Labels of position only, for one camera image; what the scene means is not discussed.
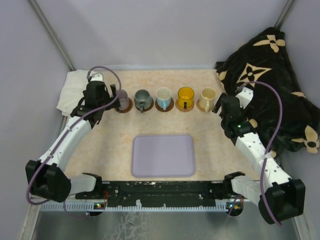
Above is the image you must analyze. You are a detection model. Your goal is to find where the purple mug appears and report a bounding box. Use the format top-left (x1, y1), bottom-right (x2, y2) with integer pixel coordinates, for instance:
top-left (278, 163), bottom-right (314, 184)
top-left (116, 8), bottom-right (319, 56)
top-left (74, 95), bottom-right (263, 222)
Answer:
top-left (117, 89), bottom-right (129, 110)

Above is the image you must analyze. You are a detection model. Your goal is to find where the cream mug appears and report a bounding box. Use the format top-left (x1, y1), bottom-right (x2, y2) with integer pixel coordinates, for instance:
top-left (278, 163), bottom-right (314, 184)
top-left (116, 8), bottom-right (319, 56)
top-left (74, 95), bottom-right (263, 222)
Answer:
top-left (200, 87), bottom-right (217, 112)

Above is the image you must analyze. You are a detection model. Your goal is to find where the dark wooden coaster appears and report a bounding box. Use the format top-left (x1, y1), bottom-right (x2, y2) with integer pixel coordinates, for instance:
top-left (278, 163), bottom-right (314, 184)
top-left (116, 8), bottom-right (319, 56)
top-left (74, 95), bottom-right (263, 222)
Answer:
top-left (114, 98), bottom-right (133, 114)
top-left (155, 98), bottom-right (175, 113)

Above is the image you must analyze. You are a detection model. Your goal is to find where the grey-green mug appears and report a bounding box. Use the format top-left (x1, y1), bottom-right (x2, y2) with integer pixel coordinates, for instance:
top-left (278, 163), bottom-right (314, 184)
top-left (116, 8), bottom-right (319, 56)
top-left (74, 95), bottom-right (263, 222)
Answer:
top-left (134, 89), bottom-right (152, 112)

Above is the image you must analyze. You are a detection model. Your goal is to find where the woven rattan coaster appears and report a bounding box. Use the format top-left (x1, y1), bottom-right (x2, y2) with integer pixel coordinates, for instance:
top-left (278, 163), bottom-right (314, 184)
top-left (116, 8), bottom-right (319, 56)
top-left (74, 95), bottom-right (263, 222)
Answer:
top-left (175, 100), bottom-right (195, 113)

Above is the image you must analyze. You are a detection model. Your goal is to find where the yellow mug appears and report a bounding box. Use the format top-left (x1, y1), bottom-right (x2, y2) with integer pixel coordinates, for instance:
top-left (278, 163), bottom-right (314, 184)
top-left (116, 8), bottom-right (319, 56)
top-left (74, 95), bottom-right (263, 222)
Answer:
top-left (177, 86), bottom-right (195, 109)

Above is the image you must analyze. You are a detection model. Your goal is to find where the brown wooden coaster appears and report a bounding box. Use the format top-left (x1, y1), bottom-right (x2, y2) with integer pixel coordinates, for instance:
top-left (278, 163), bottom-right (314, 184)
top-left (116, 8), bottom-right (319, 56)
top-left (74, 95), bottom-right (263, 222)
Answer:
top-left (135, 99), bottom-right (154, 113)

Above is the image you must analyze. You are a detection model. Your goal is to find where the white mug blue handle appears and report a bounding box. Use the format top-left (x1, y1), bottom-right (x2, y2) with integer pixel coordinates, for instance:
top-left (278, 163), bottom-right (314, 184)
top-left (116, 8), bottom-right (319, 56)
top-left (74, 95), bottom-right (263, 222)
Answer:
top-left (156, 87), bottom-right (172, 111)

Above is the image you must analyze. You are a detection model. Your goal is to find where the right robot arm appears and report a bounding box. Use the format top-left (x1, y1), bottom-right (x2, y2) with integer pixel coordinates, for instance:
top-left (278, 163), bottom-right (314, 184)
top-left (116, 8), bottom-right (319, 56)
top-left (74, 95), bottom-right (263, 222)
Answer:
top-left (212, 93), bottom-right (306, 225)

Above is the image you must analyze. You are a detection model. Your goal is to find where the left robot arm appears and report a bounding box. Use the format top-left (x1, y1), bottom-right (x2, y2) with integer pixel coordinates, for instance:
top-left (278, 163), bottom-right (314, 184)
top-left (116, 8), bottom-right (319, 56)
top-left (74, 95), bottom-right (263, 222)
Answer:
top-left (25, 80), bottom-right (120, 204)

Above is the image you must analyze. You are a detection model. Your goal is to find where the white folded cloth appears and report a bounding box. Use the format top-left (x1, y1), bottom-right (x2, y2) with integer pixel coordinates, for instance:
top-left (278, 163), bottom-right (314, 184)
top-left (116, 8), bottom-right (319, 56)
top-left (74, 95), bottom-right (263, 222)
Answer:
top-left (56, 70), bottom-right (88, 117)

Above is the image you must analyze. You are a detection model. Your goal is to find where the black floral blanket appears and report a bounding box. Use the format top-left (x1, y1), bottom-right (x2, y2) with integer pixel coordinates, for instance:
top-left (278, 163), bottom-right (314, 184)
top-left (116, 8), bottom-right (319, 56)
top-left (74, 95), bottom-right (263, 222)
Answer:
top-left (214, 27), bottom-right (320, 155)

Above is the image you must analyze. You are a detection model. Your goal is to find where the lavender plastic tray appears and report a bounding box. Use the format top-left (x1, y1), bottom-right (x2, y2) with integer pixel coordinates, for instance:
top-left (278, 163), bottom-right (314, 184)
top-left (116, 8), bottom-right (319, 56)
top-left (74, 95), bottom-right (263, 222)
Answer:
top-left (131, 134), bottom-right (196, 178)

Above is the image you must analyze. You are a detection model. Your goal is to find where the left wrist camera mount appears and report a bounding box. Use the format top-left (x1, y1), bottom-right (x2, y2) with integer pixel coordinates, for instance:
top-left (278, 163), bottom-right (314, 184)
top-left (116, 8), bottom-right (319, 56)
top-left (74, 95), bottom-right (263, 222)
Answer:
top-left (87, 73), bottom-right (104, 82)

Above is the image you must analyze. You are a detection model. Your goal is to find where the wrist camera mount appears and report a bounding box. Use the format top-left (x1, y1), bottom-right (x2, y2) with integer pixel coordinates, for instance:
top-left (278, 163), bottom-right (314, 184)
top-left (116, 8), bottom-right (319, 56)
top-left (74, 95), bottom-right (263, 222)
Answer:
top-left (235, 87), bottom-right (254, 109)
top-left (87, 73), bottom-right (104, 82)

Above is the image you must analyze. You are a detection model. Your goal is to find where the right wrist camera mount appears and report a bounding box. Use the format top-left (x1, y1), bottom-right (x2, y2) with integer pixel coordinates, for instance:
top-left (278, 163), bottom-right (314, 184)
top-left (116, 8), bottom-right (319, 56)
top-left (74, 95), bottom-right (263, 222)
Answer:
top-left (235, 87), bottom-right (254, 109)

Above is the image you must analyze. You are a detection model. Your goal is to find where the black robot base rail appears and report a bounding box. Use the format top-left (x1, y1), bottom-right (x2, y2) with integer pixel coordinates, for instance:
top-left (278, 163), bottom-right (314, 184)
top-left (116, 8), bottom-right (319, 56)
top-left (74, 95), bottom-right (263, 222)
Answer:
top-left (75, 180), bottom-right (236, 208)

